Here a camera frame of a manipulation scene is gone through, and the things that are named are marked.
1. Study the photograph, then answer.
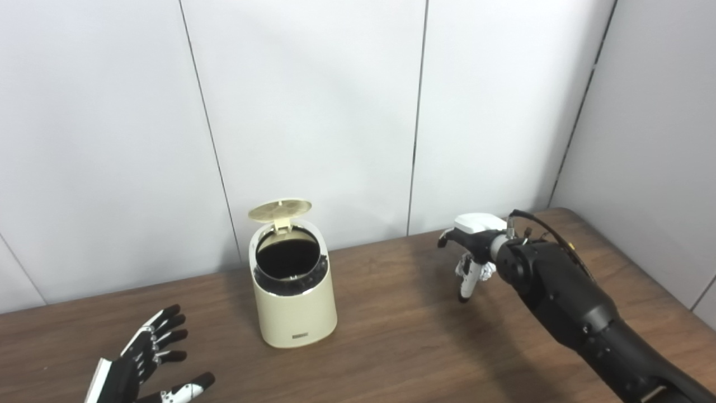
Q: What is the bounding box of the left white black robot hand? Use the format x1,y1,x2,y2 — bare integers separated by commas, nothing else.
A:
84,304,216,403

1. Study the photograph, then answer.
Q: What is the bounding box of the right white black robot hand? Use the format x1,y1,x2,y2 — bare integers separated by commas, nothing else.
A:
437,213,508,303

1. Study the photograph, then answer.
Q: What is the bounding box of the cream-colored bin body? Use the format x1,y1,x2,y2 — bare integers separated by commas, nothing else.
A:
249,218,338,349

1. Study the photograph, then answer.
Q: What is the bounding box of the round cream bin lid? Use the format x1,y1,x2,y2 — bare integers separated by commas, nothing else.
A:
248,198,313,233

